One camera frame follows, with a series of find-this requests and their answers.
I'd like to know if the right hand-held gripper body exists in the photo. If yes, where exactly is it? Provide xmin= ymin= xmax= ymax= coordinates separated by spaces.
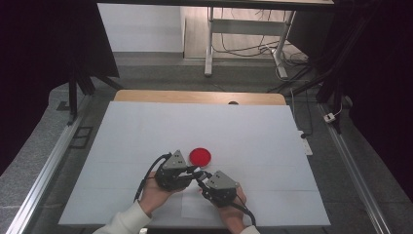
xmin=202 ymin=170 xmax=241 ymax=208

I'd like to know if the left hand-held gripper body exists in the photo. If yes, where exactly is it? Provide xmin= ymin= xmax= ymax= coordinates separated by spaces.
xmin=155 ymin=149 xmax=196 ymax=192

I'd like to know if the red round ink pad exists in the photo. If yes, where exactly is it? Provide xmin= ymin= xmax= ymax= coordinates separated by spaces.
xmin=189 ymin=147 xmax=212 ymax=169

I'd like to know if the person's right hand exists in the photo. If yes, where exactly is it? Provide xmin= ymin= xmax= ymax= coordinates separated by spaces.
xmin=217 ymin=187 xmax=247 ymax=234

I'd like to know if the person's left hand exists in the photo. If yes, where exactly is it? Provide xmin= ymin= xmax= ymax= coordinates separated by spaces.
xmin=138 ymin=178 xmax=183 ymax=217

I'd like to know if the white paper sheet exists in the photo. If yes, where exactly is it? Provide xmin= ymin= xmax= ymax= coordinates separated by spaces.
xmin=180 ymin=181 xmax=217 ymax=219

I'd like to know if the white table cover board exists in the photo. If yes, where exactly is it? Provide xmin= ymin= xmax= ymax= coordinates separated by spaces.
xmin=57 ymin=100 xmax=331 ymax=228

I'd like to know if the wooden table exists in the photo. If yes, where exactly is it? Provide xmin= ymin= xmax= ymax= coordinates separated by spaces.
xmin=113 ymin=89 xmax=287 ymax=106

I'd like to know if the black floor plate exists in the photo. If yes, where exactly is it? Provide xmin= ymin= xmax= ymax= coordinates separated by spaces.
xmin=69 ymin=126 xmax=94 ymax=150

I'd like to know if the black metal stand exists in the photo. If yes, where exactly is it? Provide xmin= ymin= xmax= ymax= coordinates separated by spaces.
xmin=66 ymin=64 xmax=125 ymax=126
xmin=316 ymin=0 xmax=374 ymax=135

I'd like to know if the black curtain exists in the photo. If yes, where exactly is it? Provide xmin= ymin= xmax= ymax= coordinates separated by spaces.
xmin=0 ymin=0 xmax=121 ymax=176
xmin=334 ymin=0 xmax=413 ymax=196

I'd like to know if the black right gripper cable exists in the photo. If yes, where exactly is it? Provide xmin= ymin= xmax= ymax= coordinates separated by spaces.
xmin=232 ymin=203 xmax=257 ymax=227

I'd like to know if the aluminium rail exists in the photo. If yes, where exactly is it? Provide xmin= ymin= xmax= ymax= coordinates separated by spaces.
xmin=318 ymin=102 xmax=393 ymax=234
xmin=6 ymin=97 xmax=95 ymax=234

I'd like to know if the bundle of floor cables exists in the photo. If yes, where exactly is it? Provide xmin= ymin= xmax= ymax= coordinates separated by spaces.
xmin=212 ymin=8 xmax=310 ymax=66

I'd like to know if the white metal desk frame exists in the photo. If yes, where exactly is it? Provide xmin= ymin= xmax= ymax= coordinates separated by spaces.
xmin=204 ymin=6 xmax=297 ymax=80

